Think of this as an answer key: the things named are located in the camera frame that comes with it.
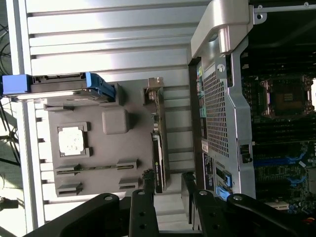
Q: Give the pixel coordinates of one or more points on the silver CPU chip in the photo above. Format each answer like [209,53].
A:
[71,142]

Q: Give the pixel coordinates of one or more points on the green Dell motherboard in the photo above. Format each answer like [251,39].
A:
[271,177]

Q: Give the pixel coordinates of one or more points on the grey plastic parts rack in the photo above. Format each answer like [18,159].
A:
[123,153]

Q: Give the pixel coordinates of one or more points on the black tripod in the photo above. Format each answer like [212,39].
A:
[12,138]

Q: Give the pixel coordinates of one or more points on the blue expansion slot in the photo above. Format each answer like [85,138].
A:
[271,162]

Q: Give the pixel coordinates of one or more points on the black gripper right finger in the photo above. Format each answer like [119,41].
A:
[209,217]

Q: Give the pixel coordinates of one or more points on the blue plastic case latch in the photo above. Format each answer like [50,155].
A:
[222,192]

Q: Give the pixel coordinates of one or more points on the hard disk in blue caddy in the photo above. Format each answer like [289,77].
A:
[56,85]

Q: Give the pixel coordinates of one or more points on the black open PC case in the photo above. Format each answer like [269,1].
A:
[222,111]

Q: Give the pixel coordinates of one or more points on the green RAM stick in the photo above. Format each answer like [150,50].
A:
[98,168]

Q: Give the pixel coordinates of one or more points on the metal CPU socket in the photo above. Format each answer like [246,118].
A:
[286,98]

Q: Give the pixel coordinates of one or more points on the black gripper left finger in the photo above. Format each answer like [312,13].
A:
[140,217]

